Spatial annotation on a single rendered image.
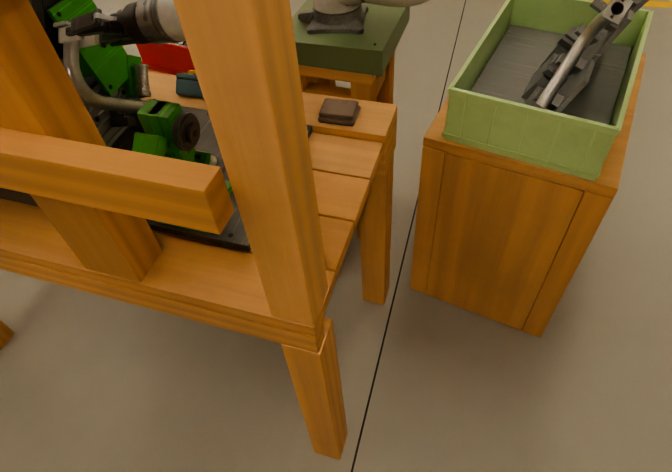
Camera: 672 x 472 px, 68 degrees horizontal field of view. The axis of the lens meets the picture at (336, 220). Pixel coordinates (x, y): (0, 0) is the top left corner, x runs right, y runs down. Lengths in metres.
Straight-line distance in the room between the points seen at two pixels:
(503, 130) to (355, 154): 0.40
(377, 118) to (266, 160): 0.74
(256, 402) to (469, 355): 0.79
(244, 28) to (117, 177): 0.30
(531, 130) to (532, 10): 0.62
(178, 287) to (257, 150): 0.51
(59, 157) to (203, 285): 0.41
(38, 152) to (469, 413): 1.51
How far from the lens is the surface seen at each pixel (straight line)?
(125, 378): 2.08
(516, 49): 1.78
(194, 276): 1.09
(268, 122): 0.60
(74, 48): 1.22
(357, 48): 1.58
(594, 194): 1.46
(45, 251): 1.29
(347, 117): 1.32
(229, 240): 1.10
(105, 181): 0.77
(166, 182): 0.69
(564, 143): 1.37
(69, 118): 0.89
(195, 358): 2.02
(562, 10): 1.87
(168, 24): 0.99
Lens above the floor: 1.72
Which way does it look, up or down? 49 degrees down
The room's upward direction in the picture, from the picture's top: 5 degrees counter-clockwise
